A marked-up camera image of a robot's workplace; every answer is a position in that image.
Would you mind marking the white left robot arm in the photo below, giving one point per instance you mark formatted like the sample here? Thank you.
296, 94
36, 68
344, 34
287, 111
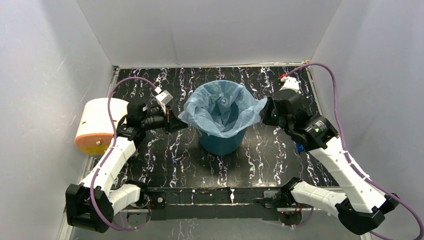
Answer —
113, 129

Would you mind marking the light blue plastic bag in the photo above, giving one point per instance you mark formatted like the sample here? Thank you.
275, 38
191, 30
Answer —
222, 108

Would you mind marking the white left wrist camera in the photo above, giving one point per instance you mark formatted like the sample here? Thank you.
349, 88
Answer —
163, 97

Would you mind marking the teal plastic trash bin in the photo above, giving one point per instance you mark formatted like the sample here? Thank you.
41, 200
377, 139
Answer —
218, 145

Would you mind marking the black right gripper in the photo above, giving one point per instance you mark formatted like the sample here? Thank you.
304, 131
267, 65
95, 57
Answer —
264, 112

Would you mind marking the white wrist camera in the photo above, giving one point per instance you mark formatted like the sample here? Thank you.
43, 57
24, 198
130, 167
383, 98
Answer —
163, 97
288, 82

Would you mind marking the black front mounting rail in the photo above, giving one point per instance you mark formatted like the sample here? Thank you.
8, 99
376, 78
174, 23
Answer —
260, 203

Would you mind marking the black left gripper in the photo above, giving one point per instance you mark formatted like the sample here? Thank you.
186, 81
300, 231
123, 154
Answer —
172, 123

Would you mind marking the cream orange round container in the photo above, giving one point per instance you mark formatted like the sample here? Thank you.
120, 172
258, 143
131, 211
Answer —
95, 131

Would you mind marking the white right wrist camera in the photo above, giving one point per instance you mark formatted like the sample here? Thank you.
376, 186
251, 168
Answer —
288, 82

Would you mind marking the blue stapler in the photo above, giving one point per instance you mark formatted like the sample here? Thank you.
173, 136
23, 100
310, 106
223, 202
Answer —
300, 148

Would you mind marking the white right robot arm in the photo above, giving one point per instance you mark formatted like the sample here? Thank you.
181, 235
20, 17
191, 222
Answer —
361, 207

